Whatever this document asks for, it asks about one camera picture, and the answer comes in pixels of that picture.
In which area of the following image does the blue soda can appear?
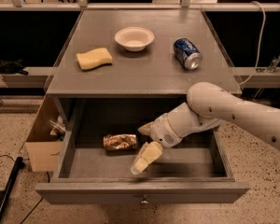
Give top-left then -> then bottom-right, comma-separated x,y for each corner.
174,38 -> 203,70

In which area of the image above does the grey open top drawer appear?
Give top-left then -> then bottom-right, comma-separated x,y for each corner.
35,98 -> 249,204

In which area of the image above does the black floor cable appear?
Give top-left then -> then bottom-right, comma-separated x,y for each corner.
0,153 -> 51,224

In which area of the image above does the metal bracket right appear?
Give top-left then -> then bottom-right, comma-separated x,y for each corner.
264,54 -> 280,73

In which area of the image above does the yellow sponge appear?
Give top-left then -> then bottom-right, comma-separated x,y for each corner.
77,48 -> 113,71

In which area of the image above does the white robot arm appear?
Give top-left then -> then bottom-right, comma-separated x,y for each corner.
131,82 -> 280,175

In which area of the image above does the white foam bowl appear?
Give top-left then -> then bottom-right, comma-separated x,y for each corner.
115,27 -> 155,52

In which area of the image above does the metal drawer knob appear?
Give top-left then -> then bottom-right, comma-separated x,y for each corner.
140,195 -> 149,205

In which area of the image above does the black pole on floor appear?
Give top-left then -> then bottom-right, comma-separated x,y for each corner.
0,157 -> 25,222

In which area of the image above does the cardboard box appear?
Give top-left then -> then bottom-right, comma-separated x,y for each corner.
25,96 -> 63,172

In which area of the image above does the grey cabinet with counter top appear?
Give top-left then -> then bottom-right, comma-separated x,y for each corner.
48,9 -> 240,119

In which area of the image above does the white cable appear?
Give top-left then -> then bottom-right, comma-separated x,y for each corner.
238,0 -> 268,87

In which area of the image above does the black object on left shelf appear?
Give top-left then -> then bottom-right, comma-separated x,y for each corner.
0,59 -> 28,76

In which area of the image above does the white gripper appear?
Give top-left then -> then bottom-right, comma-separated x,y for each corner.
131,103 -> 220,175

